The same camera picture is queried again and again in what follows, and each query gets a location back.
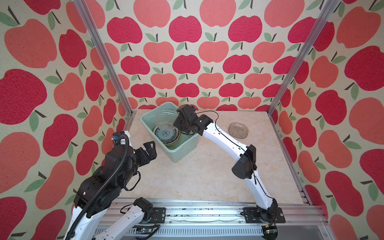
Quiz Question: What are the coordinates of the blue green patterned plate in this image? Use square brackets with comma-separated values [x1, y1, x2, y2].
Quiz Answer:
[153, 127, 178, 146]

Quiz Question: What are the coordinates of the smoky glass dotted plate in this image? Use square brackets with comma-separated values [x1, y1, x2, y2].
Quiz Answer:
[228, 123, 249, 139]

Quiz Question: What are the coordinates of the clear ribbed glass plate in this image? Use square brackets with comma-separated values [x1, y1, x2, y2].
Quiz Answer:
[155, 110, 178, 131]

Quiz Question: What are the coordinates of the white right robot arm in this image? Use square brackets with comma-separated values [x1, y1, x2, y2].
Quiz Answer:
[173, 105, 278, 223]

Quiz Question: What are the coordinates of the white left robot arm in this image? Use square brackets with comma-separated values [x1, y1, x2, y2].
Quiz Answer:
[65, 131, 157, 240]

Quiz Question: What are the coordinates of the mint green plastic bin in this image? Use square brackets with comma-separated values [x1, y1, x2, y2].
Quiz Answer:
[141, 102, 198, 163]

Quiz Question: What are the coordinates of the black corrugated cable conduit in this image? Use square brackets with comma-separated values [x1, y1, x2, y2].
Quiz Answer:
[64, 133, 131, 240]

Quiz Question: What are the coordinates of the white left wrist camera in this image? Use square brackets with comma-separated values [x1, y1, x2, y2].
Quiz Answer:
[112, 134, 128, 146]

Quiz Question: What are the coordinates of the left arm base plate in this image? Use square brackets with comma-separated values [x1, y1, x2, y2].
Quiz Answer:
[141, 208, 167, 225]

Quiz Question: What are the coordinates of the aluminium front rail frame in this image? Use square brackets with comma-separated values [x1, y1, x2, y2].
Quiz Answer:
[95, 198, 336, 240]

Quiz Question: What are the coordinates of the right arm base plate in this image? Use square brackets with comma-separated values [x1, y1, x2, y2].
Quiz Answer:
[241, 207, 286, 224]

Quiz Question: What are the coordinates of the left aluminium corner post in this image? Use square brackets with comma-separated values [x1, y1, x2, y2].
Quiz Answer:
[74, 0, 134, 117]

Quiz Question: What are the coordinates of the aluminium corner post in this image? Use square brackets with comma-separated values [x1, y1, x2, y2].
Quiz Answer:
[74, 0, 134, 117]
[266, 0, 343, 116]

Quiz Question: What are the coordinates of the right aluminium corner post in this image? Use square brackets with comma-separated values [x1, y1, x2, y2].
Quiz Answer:
[266, 0, 343, 116]

